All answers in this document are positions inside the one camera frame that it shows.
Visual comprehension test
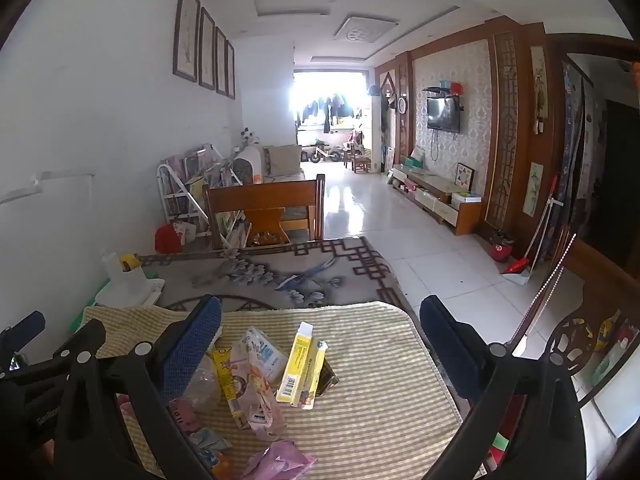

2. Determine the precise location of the tall figure wall scroll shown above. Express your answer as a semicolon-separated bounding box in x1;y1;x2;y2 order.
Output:
530;46;549;135

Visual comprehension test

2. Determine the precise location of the pink plastic bag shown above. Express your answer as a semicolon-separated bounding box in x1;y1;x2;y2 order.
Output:
241;440;318;480

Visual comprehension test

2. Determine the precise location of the white wire book rack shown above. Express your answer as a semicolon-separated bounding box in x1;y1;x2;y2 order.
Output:
157;144;251;251

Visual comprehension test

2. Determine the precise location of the grey floral carpet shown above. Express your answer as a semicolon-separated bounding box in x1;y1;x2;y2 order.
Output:
135;236;416;321

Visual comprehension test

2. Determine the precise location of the small pink packet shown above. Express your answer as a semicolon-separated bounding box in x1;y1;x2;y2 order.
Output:
167;397;202;432

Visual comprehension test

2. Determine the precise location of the red plastic bag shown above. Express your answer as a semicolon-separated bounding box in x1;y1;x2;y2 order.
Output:
154;224;187;255

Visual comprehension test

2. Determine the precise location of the yellow striped mat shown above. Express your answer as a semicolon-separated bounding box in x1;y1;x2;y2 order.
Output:
82;301;463;480

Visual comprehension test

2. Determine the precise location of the row of hanging clothes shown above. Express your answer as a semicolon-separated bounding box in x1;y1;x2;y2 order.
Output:
295;91;363;133

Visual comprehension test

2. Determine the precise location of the green bamboo wall scroll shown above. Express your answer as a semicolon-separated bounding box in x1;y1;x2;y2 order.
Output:
522;161;545;216

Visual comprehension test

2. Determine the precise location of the colourful wrapper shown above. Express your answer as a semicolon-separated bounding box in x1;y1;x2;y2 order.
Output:
189;427;235;480

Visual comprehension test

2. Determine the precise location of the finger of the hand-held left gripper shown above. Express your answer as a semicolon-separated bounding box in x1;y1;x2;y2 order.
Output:
0;311;47;356

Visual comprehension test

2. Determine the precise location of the carved dark wooden chair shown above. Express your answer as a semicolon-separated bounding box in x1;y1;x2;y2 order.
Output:
505;235;640;441

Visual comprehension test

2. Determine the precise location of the red basin with green rim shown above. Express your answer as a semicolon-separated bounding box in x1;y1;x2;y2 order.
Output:
487;395;526;468

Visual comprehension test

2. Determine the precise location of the long colourful wall chart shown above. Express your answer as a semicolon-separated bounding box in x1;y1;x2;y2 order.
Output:
555;60;586;231

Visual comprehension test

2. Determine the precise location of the white balance bike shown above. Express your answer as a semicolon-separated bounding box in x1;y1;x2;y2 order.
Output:
309;144;346;164

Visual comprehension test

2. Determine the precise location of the beige sofa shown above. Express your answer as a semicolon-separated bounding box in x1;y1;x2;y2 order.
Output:
232;144;307;183

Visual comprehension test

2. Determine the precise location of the white blue milk carton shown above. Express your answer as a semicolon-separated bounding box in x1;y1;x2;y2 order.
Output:
242;326;289;386

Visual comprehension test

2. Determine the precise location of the yellow dotted carton pack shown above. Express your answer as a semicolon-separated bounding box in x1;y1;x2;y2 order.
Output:
276;322;329;409

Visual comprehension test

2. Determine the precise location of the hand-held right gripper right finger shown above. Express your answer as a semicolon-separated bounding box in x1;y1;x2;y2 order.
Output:
419;295;587;480

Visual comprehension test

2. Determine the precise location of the wall television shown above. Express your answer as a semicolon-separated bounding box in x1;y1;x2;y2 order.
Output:
426;96;461;134

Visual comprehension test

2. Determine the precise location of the dark brown packet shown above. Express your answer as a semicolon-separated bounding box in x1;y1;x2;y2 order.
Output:
320;360;340;395

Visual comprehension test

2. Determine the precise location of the red bucket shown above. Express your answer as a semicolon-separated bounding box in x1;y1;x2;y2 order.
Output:
489;230;516;264

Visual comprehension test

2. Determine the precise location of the brown wooden bench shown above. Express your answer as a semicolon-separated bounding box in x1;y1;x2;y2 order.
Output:
202;174;326;251

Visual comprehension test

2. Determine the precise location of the yellow green toy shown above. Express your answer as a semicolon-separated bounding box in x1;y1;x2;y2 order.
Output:
597;317;618;353

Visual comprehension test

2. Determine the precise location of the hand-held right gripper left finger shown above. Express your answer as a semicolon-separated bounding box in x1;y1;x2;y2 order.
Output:
52;295;223;480

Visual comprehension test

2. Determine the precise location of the pink printed snack wrapper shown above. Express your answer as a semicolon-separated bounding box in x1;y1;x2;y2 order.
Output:
229;342;288;442

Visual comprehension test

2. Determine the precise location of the framed star pattern picture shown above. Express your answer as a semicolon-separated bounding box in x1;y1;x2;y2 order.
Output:
454;162;476;194

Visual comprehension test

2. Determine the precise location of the yellow tea carton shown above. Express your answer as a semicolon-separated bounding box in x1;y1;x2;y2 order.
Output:
212;347;246;416

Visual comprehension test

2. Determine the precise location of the white bead string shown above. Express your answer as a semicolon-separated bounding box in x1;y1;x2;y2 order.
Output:
510;232;578;351

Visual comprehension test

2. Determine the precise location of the small wooden chair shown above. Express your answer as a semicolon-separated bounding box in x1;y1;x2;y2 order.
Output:
345;132;373;174

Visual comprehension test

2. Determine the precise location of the large framed wall picture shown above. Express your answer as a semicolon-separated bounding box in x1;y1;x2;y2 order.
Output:
172;0;201;83

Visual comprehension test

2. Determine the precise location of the red dustpan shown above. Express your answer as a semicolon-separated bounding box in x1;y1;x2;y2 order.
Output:
501;255;538;286

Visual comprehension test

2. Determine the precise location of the red handled mop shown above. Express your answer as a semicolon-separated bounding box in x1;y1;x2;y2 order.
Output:
520;175;561;271

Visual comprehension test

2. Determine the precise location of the wooden television cabinet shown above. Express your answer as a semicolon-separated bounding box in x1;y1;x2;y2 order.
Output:
389;162;483;237

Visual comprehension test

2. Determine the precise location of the diamond wooden wall ornament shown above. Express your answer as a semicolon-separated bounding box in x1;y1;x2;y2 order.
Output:
379;71;398;108

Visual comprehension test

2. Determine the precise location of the square ceiling lamp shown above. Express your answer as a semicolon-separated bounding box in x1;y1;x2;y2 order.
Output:
333;15;399;43

